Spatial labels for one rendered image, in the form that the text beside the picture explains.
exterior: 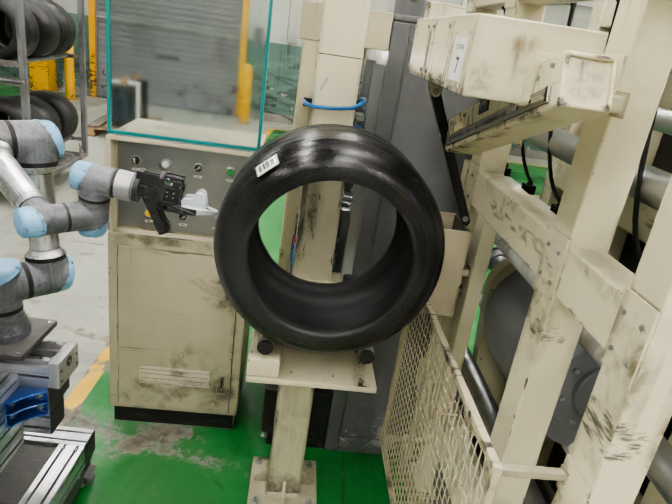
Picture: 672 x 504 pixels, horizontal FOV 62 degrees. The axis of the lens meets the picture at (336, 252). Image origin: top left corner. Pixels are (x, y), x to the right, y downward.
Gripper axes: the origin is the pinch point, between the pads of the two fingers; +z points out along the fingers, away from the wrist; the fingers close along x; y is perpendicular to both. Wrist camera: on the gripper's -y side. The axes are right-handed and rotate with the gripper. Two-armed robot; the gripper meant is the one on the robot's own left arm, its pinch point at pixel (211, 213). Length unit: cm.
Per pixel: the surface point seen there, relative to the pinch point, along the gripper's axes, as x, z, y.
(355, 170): -12.5, 31.6, 22.9
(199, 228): 69, -11, -32
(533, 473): -57, 75, -17
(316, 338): -12.8, 33.6, -22.6
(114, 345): 64, -35, -89
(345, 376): -4, 46, -38
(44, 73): 899, -419, -138
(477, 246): 24, 81, 1
